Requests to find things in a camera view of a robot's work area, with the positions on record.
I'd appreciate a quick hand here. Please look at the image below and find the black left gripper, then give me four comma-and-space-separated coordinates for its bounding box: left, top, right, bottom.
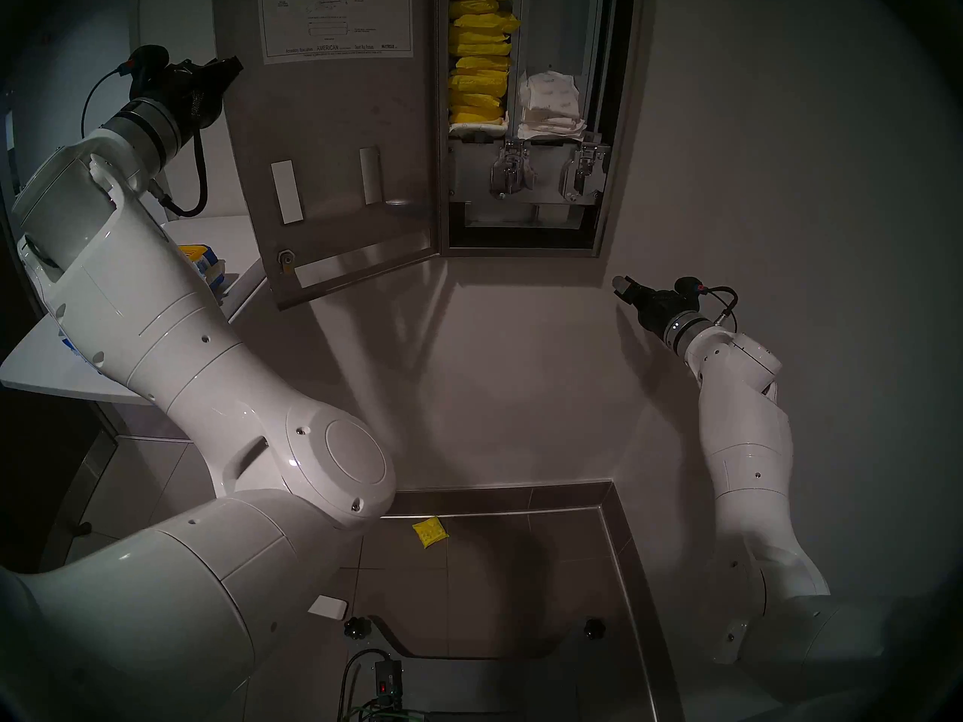
159, 55, 245, 129

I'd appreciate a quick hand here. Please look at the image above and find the white overbed table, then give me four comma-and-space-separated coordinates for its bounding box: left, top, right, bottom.
0, 214, 348, 620

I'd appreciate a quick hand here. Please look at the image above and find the chrome dispenser lever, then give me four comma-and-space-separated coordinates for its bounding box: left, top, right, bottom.
489, 143, 536, 200
558, 143, 610, 204

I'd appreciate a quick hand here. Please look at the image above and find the torn blue pad package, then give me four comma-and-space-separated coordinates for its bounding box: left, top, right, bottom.
59, 243, 226, 360

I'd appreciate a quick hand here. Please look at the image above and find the dark cabinet with steel edge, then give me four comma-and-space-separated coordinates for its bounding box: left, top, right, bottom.
0, 390, 117, 571

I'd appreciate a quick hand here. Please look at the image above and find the thick black gripper cable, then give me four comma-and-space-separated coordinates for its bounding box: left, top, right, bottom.
147, 125, 209, 218

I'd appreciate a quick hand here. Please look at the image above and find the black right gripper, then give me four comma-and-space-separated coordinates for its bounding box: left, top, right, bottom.
612, 275, 699, 344

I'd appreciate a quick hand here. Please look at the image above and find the steel wall dispenser cabinet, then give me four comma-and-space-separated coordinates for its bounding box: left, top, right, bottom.
435, 0, 642, 259

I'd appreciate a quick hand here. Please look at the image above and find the white printed instruction sheet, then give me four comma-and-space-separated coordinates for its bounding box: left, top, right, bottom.
258, 0, 415, 65

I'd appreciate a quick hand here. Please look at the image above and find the thin black camera cable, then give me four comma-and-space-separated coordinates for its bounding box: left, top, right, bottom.
706, 287, 740, 330
81, 66, 130, 139

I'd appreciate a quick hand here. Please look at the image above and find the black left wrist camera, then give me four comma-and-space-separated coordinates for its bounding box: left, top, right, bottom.
124, 45, 175, 91

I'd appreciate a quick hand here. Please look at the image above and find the green base cable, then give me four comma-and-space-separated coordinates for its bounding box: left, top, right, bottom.
354, 698, 422, 722

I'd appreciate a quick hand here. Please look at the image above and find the grey robot base platform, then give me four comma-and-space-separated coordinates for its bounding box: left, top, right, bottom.
376, 615, 603, 722

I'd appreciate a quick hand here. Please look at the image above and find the black base cable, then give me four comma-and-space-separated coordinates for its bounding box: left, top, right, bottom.
339, 648, 392, 722

